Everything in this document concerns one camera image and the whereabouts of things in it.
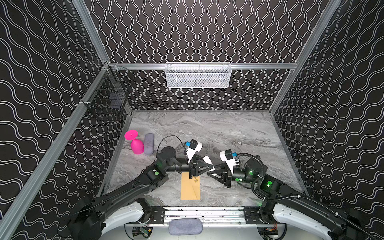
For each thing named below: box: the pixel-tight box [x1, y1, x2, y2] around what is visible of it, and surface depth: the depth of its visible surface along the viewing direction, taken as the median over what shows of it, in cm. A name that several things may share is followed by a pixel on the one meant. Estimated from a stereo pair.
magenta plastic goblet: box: [124, 129, 144, 155], surface depth 93 cm
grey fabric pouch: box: [168, 218, 203, 236], surface depth 70 cm
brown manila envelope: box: [180, 172, 201, 200], surface depth 85 cm
